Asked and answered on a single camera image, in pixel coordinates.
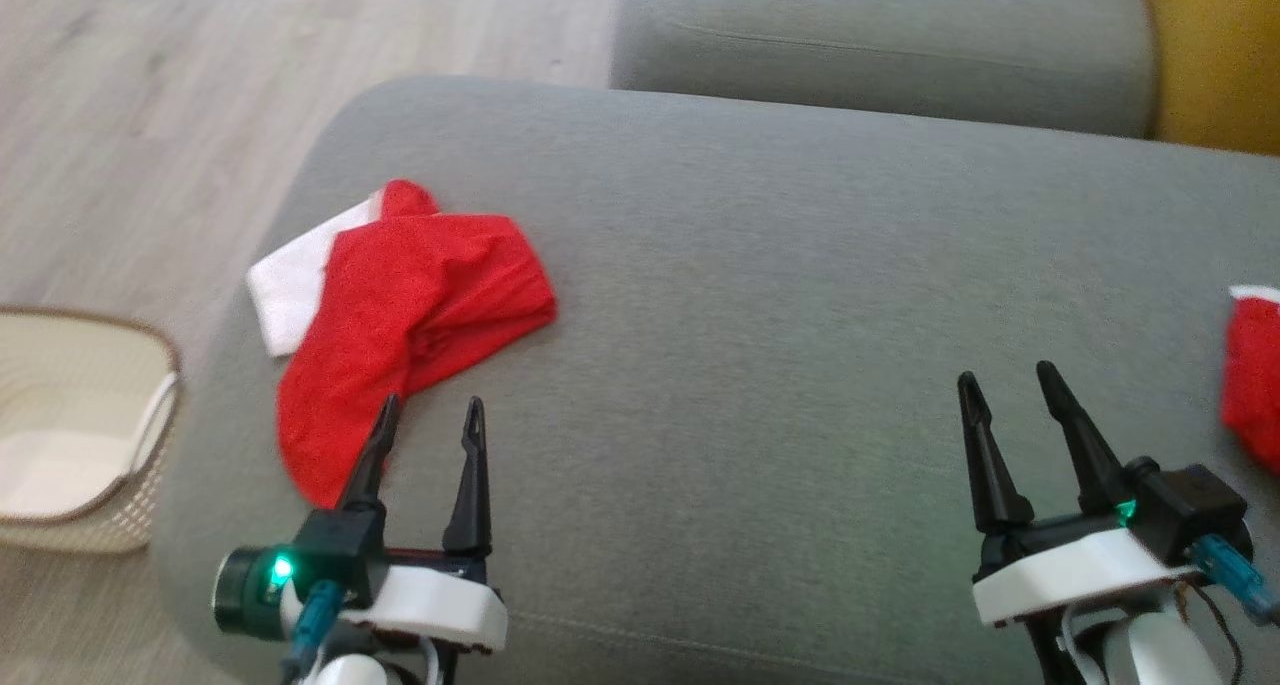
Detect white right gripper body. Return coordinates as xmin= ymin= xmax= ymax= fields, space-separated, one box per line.
xmin=971 ymin=510 xmax=1204 ymax=629

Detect left camera cable blue plug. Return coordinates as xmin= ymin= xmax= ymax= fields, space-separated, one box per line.
xmin=280 ymin=578 xmax=348 ymax=685

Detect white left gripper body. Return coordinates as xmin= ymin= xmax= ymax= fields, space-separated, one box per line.
xmin=340 ymin=548 xmax=509 ymax=656

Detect grey sofa back cushion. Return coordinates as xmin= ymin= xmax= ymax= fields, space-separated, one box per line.
xmin=610 ymin=0 xmax=1159 ymax=139

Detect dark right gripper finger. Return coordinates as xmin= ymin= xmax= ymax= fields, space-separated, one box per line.
xmin=956 ymin=370 xmax=1037 ymax=536
xmin=1035 ymin=360 xmax=1133 ymax=516

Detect yellow sofa cushion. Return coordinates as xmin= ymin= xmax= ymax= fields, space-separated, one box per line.
xmin=1140 ymin=0 xmax=1280 ymax=158

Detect red jersey with white sleeves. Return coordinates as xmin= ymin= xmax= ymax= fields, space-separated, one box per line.
xmin=246 ymin=178 xmax=558 ymax=510

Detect cream woven laundry basket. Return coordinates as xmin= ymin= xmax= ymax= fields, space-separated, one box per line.
xmin=0 ymin=304 xmax=184 ymax=555

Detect red shorts with white trim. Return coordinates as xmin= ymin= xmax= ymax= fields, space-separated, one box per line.
xmin=1219 ymin=284 xmax=1280 ymax=477

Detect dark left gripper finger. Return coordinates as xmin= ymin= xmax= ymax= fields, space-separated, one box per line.
xmin=442 ymin=396 xmax=494 ymax=558
xmin=337 ymin=394 xmax=402 ymax=513

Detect large grey sofa seat cushion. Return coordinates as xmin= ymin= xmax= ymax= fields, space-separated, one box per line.
xmin=150 ymin=73 xmax=1280 ymax=685

